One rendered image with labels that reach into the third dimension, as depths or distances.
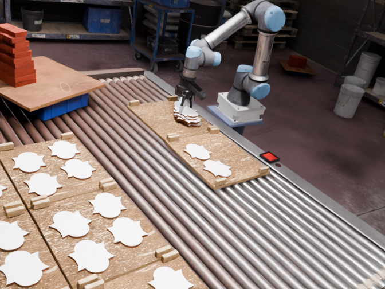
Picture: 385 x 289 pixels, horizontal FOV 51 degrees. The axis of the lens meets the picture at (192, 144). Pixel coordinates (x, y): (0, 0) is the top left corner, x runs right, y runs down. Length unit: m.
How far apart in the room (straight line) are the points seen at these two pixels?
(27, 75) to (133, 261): 1.20
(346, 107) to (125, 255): 4.53
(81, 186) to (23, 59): 0.79
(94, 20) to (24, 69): 4.22
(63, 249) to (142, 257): 0.26
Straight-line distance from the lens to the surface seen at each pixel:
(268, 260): 1.54
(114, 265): 1.36
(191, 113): 2.22
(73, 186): 1.66
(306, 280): 1.53
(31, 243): 1.43
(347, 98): 5.54
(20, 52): 2.16
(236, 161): 1.99
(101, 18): 6.37
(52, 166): 1.77
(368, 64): 6.55
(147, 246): 1.43
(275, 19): 2.22
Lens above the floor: 1.94
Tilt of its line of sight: 29 degrees down
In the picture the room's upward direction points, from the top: 12 degrees clockwise
